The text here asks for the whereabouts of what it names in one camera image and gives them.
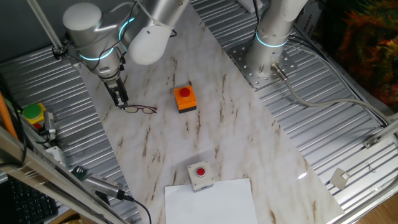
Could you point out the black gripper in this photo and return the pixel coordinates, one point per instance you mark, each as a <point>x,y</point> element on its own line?
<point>115,85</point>

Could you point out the red-framed glasses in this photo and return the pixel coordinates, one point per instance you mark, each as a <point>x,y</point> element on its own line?
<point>132,109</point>

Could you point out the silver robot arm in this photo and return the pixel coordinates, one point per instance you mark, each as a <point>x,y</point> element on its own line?
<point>90,31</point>

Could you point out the orange box red mushroom button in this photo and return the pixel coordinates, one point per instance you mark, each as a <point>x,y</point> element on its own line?
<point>185,99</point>

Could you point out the light grey box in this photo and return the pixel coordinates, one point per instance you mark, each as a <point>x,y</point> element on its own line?
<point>56,154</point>

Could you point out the grey box red button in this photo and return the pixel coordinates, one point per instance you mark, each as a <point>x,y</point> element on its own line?
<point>200,177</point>
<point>37,126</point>

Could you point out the yellow button box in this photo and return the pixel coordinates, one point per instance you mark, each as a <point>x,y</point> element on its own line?
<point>32,111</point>

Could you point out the aluminium pole with base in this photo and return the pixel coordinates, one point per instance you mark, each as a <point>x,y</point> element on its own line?
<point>46,28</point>

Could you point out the orange pole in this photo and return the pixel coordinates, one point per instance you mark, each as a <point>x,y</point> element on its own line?
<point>6,118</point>

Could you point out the marble pattern table mat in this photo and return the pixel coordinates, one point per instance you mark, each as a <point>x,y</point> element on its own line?
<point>233,140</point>

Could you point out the white paper sheet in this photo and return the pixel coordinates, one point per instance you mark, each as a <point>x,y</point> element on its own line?
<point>211,205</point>

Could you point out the black keyboard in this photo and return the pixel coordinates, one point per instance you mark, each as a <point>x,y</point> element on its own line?
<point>28,205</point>

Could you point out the white printed carton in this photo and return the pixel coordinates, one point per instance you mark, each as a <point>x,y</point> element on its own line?
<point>308,21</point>

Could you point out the colourful patterned cloth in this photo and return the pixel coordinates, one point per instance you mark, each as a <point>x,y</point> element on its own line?
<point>367,46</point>

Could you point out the small silver camera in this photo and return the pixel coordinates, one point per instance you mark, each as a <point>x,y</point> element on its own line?
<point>49,124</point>

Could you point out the silver finned camera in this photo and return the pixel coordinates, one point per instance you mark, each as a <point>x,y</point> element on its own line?
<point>102,185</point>

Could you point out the aluminium frame profile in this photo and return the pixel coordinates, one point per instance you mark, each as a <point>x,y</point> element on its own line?
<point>31,165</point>

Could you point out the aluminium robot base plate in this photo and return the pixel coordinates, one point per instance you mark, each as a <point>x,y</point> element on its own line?
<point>252,77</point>

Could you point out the small metal bracket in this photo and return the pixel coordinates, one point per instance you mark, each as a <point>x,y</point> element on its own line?
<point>371,142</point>

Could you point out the aluminium rail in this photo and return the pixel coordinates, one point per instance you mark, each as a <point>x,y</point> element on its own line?
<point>388,129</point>

